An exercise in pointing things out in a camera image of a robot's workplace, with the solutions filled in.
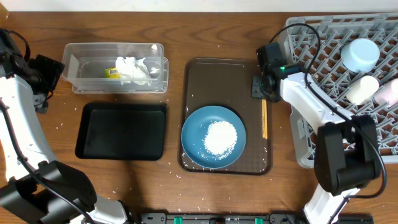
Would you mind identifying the yellow snack wrapper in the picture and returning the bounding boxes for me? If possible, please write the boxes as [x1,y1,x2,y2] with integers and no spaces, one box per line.
[104,68,121,79]

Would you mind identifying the white tissue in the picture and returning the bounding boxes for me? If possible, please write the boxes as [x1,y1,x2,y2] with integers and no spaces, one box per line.
[115,57,151,85]

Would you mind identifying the light blue bowl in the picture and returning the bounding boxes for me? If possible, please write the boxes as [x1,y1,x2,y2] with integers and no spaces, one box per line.
[340,38,380,73]

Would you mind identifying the white plastic cup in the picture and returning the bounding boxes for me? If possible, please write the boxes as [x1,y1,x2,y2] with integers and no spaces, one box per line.
[346,76,379,105]

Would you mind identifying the pink plastic cup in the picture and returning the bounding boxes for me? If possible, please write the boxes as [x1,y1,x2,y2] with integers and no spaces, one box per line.
[374,79,398,108]

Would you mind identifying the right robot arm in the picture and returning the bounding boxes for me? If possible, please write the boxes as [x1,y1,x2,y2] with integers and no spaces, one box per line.
[252,43,386,223]

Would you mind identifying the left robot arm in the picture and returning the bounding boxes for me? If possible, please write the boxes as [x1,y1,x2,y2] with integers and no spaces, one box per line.
[1,29,131,224]

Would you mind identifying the clear plastic waste bin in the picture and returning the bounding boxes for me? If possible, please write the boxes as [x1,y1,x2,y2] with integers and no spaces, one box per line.
[62,42,169,94]

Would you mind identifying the grey dishwasher rack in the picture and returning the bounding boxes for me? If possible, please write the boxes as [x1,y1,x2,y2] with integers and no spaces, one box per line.
[278,13,397,164]

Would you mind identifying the dark brown serving tray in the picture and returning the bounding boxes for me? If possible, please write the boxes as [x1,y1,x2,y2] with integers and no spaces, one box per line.
[178,58,272,175]

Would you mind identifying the pile of white rice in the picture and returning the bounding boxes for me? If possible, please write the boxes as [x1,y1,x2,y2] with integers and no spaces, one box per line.
[203,121,238,160]

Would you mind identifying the dark blue plate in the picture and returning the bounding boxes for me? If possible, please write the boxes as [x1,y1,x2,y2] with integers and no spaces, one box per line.
[181,106,247,169]

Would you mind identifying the black plastic tray bin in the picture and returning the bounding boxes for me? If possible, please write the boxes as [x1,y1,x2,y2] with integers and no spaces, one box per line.
[75,102,167,161]

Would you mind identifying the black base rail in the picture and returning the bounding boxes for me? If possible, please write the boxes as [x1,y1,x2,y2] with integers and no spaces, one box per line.
[136,212,374,224]

